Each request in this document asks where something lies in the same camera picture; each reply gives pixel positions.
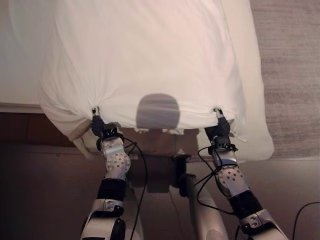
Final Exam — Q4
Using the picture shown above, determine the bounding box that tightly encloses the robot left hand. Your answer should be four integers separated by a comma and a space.
90, 105, 111, 137

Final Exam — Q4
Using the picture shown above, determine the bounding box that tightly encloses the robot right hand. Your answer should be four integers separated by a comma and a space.
204, 107, 232, 139

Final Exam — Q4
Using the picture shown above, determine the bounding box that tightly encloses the white duvet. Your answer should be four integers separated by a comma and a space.
37, 0, 275, 161

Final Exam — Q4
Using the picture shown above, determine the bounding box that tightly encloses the white bed mattress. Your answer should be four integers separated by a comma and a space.
0, 0, 101, 161

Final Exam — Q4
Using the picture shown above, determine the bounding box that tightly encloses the robot dark waist body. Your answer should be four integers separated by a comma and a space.
146, 154, 190, 194

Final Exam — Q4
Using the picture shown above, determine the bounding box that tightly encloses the robot right leg silver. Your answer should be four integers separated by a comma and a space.
178, 172, 229, 240

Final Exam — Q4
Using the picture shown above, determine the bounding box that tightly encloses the brown wooden bed frame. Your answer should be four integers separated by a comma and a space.
0, 111, 201, 161

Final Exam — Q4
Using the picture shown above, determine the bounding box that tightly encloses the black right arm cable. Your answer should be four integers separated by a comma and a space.
193, 146, 241, 215

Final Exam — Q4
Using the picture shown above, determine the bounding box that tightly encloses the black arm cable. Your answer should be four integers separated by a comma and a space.
117, 134, 149, 240
193, 146, 241, 215

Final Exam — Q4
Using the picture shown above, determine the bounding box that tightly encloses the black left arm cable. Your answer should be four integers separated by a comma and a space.
117, 134, 149, 240

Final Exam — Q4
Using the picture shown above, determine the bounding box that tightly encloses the black floor cable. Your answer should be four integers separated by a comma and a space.
293, 201, 320, 240

